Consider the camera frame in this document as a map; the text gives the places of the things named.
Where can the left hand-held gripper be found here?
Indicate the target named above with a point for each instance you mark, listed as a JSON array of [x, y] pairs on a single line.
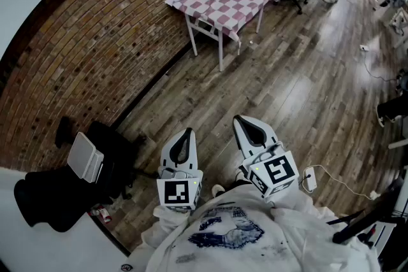
[[180, 194]]

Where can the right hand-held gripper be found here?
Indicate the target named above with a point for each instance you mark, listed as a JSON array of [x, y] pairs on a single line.
[[277, 172]]

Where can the person's left forearm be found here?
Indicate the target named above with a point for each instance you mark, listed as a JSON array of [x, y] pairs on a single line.
[[169, 216]]

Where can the person's right forearm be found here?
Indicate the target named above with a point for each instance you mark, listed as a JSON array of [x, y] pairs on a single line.
[[293, 204]]

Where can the person's white shoe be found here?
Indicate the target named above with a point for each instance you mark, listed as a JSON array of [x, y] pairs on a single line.
[[218, 190]]

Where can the white power strip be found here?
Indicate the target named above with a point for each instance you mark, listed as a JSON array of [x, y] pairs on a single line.
[[310, 180], [364, 48]]

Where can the white metal table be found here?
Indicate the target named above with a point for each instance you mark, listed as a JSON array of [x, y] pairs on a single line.
[[221, 54]]

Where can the white plastic box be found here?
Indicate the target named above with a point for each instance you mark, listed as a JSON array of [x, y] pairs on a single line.
[[83, 156]]

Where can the red can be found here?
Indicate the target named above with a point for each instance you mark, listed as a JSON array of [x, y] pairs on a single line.
[[105, 216]]

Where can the person's white hoodie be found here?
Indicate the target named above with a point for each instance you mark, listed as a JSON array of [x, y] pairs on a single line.
[[223, 251]]

